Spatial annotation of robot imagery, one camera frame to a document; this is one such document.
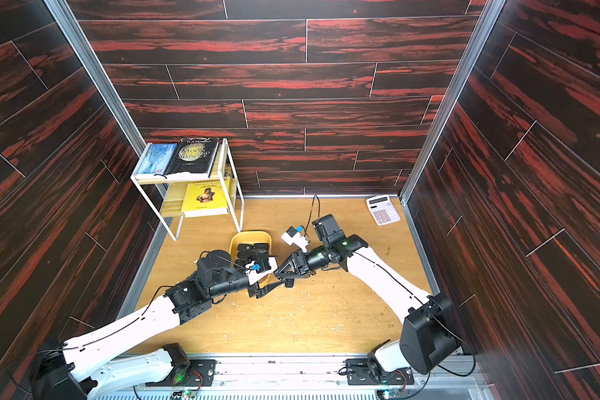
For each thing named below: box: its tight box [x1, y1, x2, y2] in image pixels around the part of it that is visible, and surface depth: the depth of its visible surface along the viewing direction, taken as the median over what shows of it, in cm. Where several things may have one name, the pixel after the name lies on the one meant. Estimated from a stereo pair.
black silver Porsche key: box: [252, 242, 270, 254], surface depth 103 cm
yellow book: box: [181, 176, 231, 218], surface depth 96 cm
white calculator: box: [366, 195, 401, 226], surface depth 114 cm
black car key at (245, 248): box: [237, 243, 254, 255], surface depth 103 cm
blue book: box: [135, 143, 179, 180], surface depth 86 cm
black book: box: [165, 136, 220, 179], surface depth 87 cm
